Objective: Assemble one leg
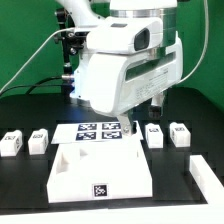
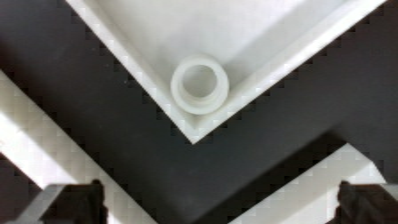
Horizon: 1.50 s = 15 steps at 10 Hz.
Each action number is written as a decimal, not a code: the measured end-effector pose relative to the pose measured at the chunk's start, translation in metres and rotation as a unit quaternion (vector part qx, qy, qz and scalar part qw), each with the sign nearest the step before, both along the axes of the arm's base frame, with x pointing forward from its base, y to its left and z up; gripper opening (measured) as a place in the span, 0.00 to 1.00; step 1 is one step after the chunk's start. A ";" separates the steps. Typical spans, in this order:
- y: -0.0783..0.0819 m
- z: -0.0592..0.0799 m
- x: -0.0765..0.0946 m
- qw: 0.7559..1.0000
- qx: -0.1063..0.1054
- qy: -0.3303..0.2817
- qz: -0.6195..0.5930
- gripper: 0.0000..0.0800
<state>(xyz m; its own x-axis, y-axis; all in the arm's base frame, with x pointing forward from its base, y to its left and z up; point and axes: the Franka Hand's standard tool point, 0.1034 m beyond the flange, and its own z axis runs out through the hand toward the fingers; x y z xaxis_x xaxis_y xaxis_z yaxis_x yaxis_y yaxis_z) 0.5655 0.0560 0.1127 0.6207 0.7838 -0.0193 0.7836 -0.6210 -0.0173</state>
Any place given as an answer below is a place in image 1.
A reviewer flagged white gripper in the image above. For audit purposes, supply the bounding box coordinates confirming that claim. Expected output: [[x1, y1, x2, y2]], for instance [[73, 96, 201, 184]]
[[88, 37, 183, 136]]

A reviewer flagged white square tabletop part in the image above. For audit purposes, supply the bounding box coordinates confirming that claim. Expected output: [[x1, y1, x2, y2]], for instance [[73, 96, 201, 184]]
[[47, 136, 153, 203]]

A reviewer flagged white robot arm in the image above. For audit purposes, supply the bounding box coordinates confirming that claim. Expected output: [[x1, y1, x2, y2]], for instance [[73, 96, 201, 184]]
[[56, 0, 183, 135]]

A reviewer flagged white sheet with markers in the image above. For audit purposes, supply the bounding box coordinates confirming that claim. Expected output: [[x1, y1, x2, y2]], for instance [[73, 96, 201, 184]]
[[50, 120, 144, 145]]

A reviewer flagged white L-shaped obstacle fixture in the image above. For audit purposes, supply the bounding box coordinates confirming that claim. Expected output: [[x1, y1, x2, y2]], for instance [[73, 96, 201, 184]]
[[189, 155, 224, 205]]

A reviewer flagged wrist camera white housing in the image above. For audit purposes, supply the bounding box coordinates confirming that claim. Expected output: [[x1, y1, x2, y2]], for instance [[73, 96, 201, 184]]
[[87, 17, 163, 55]]

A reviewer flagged black camera stand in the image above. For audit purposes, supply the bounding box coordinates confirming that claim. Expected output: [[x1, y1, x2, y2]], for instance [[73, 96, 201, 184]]
[[54, 8, 89, 104]]

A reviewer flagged white cable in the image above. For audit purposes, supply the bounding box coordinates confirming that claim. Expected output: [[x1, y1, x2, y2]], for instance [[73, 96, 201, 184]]
[[0, 27, 76, 93]]

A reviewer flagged black cable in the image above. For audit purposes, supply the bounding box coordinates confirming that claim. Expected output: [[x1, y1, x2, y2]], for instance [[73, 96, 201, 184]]
[[0, 76, 73, 98]]

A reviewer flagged grey cable at right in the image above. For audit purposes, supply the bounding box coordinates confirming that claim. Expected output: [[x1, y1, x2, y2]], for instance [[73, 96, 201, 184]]
[[178, 0, 210, 86]]

